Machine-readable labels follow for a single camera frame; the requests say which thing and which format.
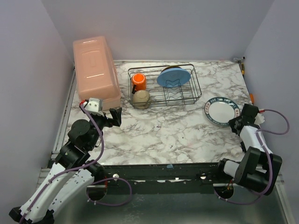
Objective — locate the orange clamp on wall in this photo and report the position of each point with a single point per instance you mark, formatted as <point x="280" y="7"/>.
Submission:
<point x="251" y="97"/>

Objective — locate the blue plate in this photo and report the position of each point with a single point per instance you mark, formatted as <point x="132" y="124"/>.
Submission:
<point x="173" y="77"/>

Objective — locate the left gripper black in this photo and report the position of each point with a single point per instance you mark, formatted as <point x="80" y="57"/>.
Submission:
<point x="110" y="120"/>

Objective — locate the white plate dark rim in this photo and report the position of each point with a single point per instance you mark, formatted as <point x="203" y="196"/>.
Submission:
<point x="220" y="110"/>

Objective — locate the aluminium frame rail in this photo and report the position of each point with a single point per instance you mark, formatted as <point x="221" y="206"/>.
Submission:
<point x="43" y="174"/>

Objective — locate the white ceramic bowl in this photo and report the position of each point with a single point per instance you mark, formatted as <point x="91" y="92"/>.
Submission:
<point x="141" y="99"/>

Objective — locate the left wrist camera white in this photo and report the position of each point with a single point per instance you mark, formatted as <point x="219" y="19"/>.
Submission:
<point x="93" y="106"/>

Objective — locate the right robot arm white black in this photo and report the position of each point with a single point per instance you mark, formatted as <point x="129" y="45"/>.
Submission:
<point x="259" y="168"/>

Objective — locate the white plastic fitting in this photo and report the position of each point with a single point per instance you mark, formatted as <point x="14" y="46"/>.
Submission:
<point x="236" y="152"/>

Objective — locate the black wire dish rack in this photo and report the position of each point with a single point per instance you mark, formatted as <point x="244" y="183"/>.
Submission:
<point x="188" y="93"/>

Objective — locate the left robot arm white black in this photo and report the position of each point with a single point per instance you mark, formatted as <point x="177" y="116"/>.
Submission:
<point x="72" y="169"/>

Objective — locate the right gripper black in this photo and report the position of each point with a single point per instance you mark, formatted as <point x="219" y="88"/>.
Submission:
<point x="237" y="122"/>

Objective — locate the orange mug black handle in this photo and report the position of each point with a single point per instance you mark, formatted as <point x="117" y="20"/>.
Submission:
<point x="138" y="82"/>

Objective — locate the pink plastic storage box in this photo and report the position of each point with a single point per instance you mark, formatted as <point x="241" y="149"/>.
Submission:
<point x="96" y="73"/>

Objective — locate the black mounting rail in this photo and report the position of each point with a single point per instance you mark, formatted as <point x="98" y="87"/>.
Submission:
<point x="160" y="179"/>

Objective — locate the yellow patterned plate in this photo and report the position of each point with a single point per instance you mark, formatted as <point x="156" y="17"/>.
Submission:
<point x="171" y="67"/>

